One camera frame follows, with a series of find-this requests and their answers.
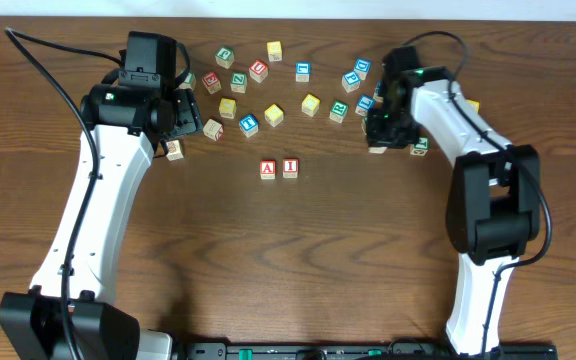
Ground blue P block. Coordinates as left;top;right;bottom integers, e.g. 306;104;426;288
341;71;361;93

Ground yellow G block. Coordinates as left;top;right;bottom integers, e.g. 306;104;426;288
467;99;480;112

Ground green J block top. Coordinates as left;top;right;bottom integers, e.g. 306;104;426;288
215;46;235;69

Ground blue 2 block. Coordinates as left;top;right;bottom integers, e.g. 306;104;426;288
368;147;388;154

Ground plain wooden red block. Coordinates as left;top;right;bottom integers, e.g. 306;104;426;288
203;119;224;141

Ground red A block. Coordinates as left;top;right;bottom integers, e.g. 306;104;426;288
259;160;276;180

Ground yellow block centre left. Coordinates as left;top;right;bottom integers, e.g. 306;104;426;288
264;104;284;127

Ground green B block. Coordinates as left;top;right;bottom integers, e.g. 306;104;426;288
361;117;367;135

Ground plain wooden picture block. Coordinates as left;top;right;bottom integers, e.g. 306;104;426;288
166;140;184;161

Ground yellow block left middle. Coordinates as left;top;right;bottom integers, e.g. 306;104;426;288
219;98;237;119

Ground green J block right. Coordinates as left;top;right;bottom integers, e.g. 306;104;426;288
410;136;429;156

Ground green j block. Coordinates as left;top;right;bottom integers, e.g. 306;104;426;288
215;46;235;69
410;136;429;156

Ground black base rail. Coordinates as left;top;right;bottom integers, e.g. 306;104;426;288
173;341;559;360

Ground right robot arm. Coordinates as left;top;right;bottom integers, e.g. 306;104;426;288
363;45;552;358

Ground blue T block right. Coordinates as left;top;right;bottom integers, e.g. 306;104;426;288
355;95;375;117

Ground blue 5 block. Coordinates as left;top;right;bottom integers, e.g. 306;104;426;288
373;81;383;103

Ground green R block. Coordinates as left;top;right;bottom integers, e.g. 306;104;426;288
329;100;348;123

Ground yellow block top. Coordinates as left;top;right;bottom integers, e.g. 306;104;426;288
267;41;283;62

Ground green Z block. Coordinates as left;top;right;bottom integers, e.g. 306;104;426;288
230;72;247;93

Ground red U block left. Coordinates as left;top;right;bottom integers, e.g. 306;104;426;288
249;59;269;83

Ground blue t block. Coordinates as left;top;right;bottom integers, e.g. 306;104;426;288
239;114;259;138
355;95;375;117

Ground blue D block left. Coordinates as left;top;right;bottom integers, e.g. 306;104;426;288
353;58;372;81

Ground red E block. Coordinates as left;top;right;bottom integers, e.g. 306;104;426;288
201;71;222;94

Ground red I block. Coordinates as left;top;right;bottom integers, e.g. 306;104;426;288
282;158;299;179

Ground blue T block left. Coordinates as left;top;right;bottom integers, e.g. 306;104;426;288
239;114;259;138

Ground green 7 block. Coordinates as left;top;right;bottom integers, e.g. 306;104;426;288
179;72;197;90

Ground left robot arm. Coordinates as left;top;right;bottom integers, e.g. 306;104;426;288
0;31;200;359

